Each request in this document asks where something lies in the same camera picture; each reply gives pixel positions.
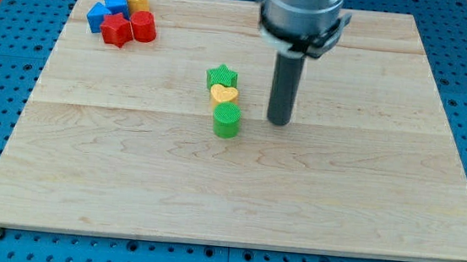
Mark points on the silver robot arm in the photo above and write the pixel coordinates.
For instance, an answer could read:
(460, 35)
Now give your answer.
(301, 17)

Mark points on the green star block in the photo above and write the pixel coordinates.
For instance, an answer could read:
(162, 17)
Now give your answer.
(221, 75)

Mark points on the red star block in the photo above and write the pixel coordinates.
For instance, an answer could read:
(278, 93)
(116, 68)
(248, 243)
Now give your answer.
(116, 30)

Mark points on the green cylinder block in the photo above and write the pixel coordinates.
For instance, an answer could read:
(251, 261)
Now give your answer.
(227, 116)

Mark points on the yellow heart block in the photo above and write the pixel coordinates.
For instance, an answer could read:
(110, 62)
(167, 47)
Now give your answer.
(219, 94)

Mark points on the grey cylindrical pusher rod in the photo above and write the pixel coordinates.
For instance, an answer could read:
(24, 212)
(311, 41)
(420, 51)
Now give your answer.
(286, 78)

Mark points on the wooden board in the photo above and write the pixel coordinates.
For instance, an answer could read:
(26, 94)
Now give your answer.
(119, 142)

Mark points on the red cylinder block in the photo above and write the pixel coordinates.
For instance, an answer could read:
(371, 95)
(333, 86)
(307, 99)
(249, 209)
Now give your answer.
(143, 24)

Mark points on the blue cube block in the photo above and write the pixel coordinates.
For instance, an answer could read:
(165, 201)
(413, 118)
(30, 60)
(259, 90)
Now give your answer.
(118, 7)

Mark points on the blue pentagon block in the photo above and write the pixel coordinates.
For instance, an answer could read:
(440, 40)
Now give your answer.
(96, 15)

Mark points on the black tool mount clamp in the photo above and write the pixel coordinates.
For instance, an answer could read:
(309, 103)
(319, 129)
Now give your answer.
(296, 46)

